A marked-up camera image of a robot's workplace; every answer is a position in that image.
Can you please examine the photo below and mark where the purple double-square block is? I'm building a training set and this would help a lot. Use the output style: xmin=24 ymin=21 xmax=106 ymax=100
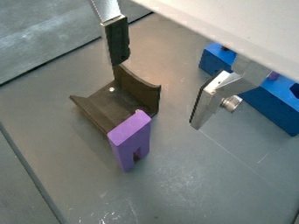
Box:
xmin=107 ymin=109 xmax=153 ymax=172

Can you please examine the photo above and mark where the blue shape-sorter base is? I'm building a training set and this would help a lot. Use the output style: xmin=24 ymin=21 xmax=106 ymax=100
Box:
xmin=199 ymin=43 xmax=299 ymax=137

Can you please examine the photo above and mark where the purple hexagon-top block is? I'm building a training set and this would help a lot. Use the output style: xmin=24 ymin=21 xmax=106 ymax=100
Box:
xmin=267 ymin=72 xmax=281 ymax=81

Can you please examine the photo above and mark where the black curved holder stand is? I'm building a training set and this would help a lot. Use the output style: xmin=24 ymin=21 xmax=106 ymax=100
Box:
xmin=70 ymin=65 xmax=162 ymax=134

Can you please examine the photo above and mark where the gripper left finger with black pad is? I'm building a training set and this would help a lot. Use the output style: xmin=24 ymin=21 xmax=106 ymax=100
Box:
xmin=88 ymin=0 xmax=131 ymax=67

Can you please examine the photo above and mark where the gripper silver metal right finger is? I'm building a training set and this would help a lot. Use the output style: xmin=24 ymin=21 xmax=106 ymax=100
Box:
xmin=190 ymin=55 xmax=271 ymax=130

